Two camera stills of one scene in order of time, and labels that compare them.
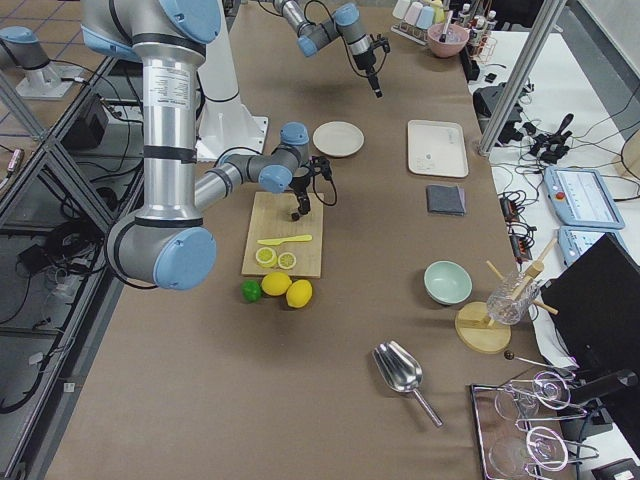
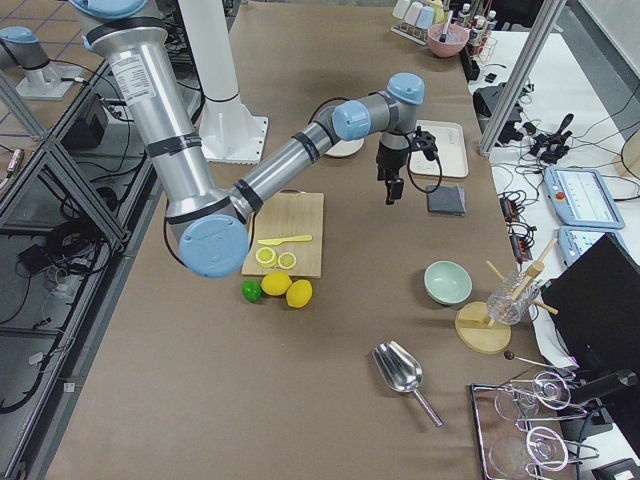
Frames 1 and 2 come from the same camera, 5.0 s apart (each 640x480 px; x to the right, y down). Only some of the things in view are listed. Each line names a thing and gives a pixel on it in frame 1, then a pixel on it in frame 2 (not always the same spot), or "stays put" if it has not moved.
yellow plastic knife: (282, 240) stays put
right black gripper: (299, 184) → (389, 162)
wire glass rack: (518, 426) stays put
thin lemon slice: (287, 260) stays put
